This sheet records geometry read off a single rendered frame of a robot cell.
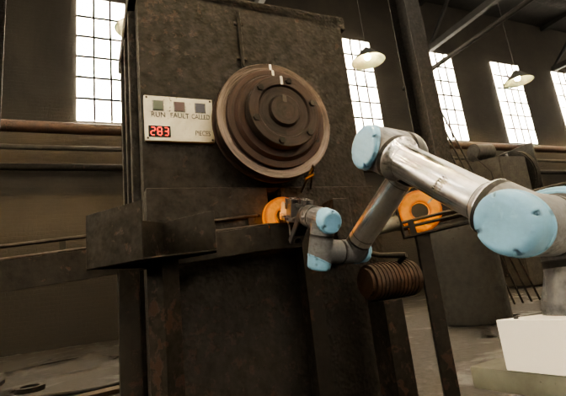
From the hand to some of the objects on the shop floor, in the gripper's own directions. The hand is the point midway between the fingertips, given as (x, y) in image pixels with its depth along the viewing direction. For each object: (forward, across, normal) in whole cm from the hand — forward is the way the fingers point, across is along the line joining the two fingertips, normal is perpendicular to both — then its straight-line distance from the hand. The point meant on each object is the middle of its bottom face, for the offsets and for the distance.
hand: (283, 215), depth 160 cm
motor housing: (-36, -33, +67) cm, 83 cm away
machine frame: (+18, 0, +84) cm, 86 cm away
